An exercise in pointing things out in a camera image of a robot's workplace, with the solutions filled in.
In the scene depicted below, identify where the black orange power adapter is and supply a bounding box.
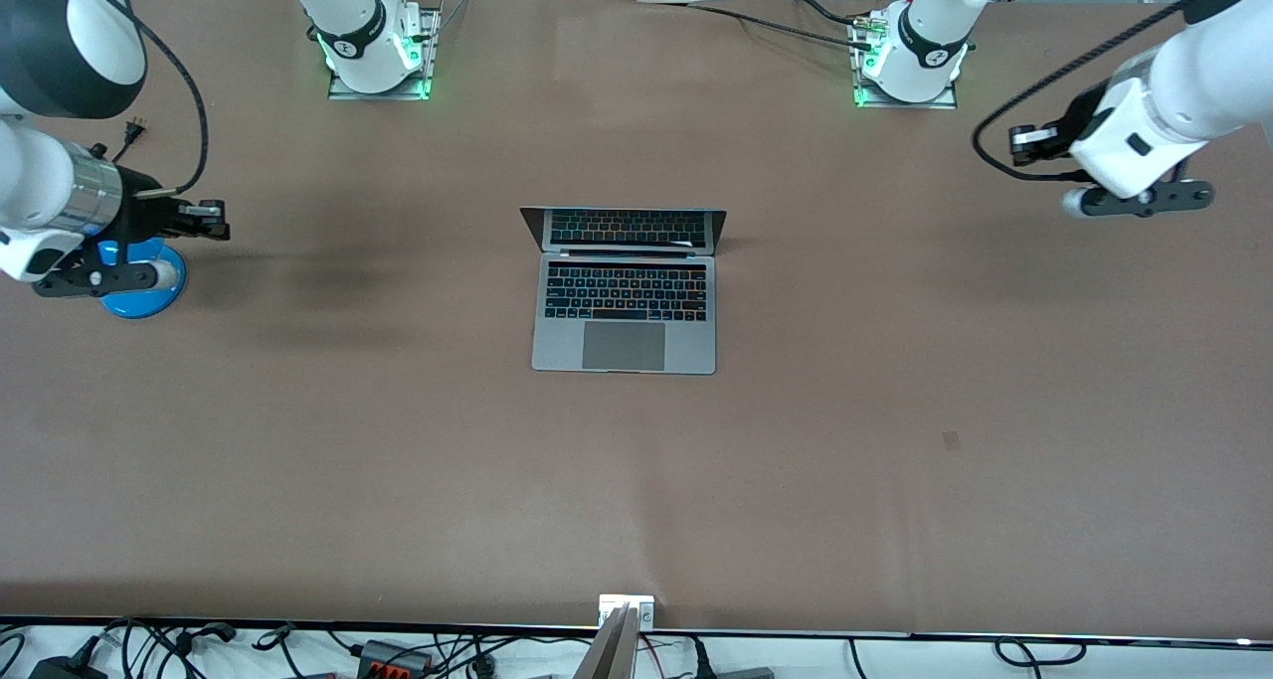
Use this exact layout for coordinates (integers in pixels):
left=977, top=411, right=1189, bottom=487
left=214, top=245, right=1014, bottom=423
left=356, top=639, right=435, bottom=676

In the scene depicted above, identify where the black lamp power cord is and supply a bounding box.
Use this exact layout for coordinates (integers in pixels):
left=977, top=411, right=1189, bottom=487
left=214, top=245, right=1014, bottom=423
left=107, top=117, right=148, bottom=165

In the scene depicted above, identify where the black right arm braided cable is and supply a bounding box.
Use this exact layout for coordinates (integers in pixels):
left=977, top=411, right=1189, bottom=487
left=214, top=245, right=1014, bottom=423
left=50, top=0, right=210, bottom=199

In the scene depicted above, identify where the blue desk lamp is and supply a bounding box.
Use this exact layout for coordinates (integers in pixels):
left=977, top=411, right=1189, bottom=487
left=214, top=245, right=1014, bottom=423
left=97, top=238, right=188, bottom=320

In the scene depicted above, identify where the tangled black floor cable bundle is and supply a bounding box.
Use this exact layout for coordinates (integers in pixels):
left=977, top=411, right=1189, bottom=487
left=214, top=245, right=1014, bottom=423
left=94, top=617, right=299, bottom=679

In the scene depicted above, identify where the black looped floor cable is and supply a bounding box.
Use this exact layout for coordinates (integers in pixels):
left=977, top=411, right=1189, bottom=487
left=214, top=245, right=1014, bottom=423
left=993, top=636, right=1087, bottom=668

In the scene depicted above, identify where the black cable on table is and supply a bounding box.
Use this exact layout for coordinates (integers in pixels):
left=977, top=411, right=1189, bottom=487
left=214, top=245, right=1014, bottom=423
left=651, top=0, right=882, bottom=50

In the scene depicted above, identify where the black power brick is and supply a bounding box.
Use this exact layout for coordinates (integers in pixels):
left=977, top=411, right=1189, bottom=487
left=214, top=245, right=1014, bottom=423
left=28, top=653, right=106, bottom=679

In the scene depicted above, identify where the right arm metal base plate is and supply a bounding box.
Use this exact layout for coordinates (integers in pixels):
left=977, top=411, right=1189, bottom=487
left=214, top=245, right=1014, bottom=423
left=328, top=3, right=443, bottom=101

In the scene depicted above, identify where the grey laptop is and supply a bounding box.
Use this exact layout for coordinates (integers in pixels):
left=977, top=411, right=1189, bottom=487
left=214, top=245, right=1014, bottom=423
left=519, top=206, right=728, bottom=376

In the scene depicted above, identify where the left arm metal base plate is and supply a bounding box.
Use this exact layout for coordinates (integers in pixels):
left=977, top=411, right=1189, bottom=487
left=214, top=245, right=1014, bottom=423
left=852, top=13, right=962, bottom=111

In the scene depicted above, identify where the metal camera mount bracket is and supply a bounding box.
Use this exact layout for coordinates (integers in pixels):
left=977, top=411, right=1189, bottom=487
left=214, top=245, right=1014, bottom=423
left=572, top=594, right=656, bottom=679

